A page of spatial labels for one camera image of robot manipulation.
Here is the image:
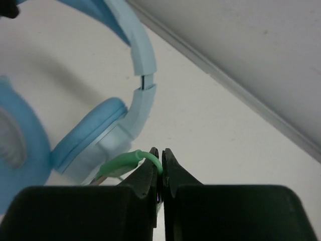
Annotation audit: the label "green headphone cable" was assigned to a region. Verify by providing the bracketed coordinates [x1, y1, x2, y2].
[96, 149, 163, 183]

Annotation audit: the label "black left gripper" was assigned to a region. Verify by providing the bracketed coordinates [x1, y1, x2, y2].
[0, 0, 20, 18]

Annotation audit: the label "light blue headphones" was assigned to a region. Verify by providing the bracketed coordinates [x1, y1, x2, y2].
[0, 0, 158, 186]

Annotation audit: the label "aluminium table edge rail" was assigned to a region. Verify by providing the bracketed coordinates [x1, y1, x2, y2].
[130, 1, 320, 160]

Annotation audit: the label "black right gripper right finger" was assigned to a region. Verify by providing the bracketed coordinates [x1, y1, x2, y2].
[162, 149, 317, 240]

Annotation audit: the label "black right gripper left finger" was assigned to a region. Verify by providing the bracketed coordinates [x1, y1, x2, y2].
[1, 159, 159, 240]

